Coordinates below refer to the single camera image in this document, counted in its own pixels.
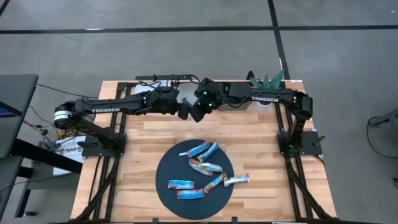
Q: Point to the black aluminium rig frame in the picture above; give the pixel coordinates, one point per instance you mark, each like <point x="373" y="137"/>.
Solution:
<point x="122" y="123"/>

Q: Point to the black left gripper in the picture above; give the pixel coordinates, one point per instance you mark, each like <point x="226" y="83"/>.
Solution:
<point x="168" y="102"/>

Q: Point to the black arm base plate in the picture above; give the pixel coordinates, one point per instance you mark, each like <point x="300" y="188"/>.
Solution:
<point x="311" y="146"/>
<point x="90" y="151"/>

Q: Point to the white plant pot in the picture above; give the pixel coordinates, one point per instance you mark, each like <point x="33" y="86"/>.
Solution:
<point x="264" y="107"/>

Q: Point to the white paper sheet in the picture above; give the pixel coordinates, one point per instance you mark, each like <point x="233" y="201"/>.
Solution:
<point x="70" y="152"/>

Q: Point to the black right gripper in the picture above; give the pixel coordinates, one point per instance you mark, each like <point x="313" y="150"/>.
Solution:
<point x="206" y="98"/>

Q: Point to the black desk frame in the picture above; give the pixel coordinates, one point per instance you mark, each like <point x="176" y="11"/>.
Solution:
<point x="46" y="155"/>

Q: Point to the grey furniture leg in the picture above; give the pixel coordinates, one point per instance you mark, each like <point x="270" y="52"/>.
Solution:
<point x="388" y="118"/>

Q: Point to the blue red granola bar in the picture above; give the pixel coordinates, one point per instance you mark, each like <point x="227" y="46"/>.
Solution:
<point x="194" y="150"/>
<point x="181" y="184"/>
<point x="190" y="193"/>

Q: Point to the green artificial plant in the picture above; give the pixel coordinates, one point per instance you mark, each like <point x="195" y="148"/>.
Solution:
<point x="269" y="82"/>

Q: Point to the round dark blue woven placemat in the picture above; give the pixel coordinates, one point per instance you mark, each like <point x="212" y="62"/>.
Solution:
<point x="180" y="168"/>

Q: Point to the blue orange granola bar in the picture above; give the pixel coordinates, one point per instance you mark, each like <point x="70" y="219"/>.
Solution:
<point x="214" y="183"/>
<point x="214" y="168"/>
<point x="196" y="165"/>
<point x="209" y="151"/>
<point x="236" y="180"/>

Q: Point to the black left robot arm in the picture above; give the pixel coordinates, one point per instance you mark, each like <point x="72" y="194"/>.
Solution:
<point x="102" y="107"/>

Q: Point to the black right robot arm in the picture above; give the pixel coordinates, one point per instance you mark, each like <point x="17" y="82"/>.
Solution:
<point x="267" y="99"/>

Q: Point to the black power strip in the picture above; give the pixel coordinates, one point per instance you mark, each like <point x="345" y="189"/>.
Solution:
<point x="161" y="77"/>

